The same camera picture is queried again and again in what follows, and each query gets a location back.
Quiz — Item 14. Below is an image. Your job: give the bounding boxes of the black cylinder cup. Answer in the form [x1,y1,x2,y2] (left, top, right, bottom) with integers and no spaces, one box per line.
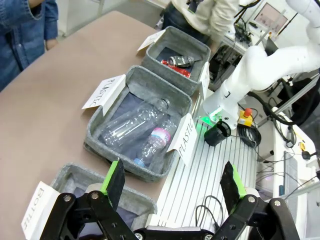
[204,120,232,147]

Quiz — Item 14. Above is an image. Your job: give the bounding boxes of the grey felt bottle basket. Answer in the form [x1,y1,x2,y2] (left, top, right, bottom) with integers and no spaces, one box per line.
[49,162,158,240]

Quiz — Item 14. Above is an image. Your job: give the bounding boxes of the thin black looped cable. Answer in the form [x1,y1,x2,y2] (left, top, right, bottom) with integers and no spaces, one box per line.
[194,195,225,230]

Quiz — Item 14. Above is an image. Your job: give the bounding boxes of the white paper plastic label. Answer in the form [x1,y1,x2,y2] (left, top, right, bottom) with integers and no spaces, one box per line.
[166,112,198,168]
[81,73,127,117]

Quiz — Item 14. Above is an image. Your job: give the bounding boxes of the crushed red can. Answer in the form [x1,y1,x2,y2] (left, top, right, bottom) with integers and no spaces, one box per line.
[161,59,192,79]

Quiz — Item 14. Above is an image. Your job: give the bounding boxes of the white slatted aluminium plate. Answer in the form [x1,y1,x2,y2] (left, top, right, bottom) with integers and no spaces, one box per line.
[146,94,258,240]

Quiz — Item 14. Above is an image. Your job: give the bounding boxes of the dark crushed can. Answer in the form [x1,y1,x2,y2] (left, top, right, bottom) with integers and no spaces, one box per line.
[167,55,196,68]

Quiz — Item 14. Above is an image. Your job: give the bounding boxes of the white side desk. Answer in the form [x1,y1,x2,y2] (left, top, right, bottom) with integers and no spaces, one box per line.
[271,107,320,201]

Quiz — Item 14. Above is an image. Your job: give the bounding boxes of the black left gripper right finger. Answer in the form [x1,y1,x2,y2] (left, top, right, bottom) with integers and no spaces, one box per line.
[212,160,302,240]

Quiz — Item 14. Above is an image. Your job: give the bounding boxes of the large clear plastic bottle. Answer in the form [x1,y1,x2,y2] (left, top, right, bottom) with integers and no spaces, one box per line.
[98,97,171,151]

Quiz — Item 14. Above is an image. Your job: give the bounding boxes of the grey felt plastic basket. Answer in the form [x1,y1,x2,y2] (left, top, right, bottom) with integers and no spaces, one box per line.
[83,64,193,183]

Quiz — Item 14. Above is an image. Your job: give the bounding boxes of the person in denim shirt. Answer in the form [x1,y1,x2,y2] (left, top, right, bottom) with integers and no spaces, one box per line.
[0,0,60,92]

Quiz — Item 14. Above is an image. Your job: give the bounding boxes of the person's hand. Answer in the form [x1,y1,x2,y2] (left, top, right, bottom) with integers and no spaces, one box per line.
[44,38,60,51]

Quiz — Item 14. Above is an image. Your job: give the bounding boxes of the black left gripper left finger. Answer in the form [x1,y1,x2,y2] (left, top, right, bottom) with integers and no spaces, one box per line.
[41,157,137,240]

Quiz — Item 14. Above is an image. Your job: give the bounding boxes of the computer monitor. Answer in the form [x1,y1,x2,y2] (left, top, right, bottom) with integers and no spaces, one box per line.
[253,2,290,32]

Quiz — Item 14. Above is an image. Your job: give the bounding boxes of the yellow emergency stop button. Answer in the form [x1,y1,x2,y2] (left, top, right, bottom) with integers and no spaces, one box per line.
[237,107,254,126]

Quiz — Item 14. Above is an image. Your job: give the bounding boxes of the grey keyboard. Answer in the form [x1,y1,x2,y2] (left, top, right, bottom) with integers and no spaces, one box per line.
[283,151,300,198]

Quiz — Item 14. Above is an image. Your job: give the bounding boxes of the grey felt can basket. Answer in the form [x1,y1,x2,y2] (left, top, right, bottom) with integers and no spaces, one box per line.
[141,25,212,97]

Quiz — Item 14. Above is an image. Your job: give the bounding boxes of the person in cream sweater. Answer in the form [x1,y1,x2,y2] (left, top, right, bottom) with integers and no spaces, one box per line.
[159,0,241,46]

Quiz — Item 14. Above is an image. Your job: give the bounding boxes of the black coiled cable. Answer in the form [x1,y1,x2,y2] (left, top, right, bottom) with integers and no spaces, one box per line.
[236,123,262,148]

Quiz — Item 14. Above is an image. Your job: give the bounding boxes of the white paper bottle label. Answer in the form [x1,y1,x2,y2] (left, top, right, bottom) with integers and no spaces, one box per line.
[20,181,61,240]

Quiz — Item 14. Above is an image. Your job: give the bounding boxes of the small blue-capped plastic bottle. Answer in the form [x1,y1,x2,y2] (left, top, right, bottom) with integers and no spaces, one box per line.
[133,119,180,168]

